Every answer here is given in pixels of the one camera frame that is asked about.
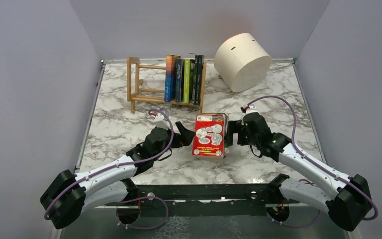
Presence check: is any green cartoon paperback book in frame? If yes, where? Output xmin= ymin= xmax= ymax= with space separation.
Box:
xmin=223 ymin=113 xmax=229 ymax=158

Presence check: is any red spine paperback book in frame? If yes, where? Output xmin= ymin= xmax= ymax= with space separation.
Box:
xmin=192 ymin=113 xmax=224 ymax=158

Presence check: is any blue cover paperback book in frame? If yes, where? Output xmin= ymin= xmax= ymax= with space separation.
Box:
xmin=164 ymin=55 xmax=181 ymax=103

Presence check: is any wooden dowel rack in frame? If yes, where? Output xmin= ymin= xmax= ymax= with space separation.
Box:
xmin=126 ymin=57 xmax=206 ymax=113

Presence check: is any dark green hardcover book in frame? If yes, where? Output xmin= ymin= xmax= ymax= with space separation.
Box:
xmin=195 ymin=55 xmax=205 ymax=105

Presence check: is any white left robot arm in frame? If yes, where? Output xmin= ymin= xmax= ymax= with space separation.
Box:
xmin=39 ymin=121 xmax=195 ymax=229

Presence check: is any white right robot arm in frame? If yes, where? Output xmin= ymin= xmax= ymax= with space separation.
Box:
xmin=225 ymin=112 xmax=378 ymax=232

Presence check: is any cream cylindrical lamp shade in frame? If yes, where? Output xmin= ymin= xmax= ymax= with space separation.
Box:
xmin=214 ymin=33 xmax=272 ymax=93

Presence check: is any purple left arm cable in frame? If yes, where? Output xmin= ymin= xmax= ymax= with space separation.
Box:
xmin=43 ymin=109 xmax=175 ymax=221

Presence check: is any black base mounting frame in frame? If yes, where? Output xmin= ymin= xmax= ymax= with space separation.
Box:
xmin=109 ymin=174 xmax=289 ymax=222

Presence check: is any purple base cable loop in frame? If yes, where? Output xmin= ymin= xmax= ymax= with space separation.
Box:
xmin=115 ymin=194 xmax=170 ymax=231

